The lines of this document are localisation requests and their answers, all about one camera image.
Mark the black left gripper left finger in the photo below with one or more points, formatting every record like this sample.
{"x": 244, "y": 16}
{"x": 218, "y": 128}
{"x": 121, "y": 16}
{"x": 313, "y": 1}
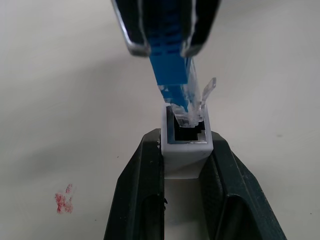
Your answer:
{"x": 140, "y": 190}

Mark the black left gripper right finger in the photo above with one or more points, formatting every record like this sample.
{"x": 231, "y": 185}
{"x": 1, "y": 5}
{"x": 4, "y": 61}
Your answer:
{"x": 232, "y": 185}

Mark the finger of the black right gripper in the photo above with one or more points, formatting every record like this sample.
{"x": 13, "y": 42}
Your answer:
{"x": 132, "y": 27}
{"x": 200, "y": 25}

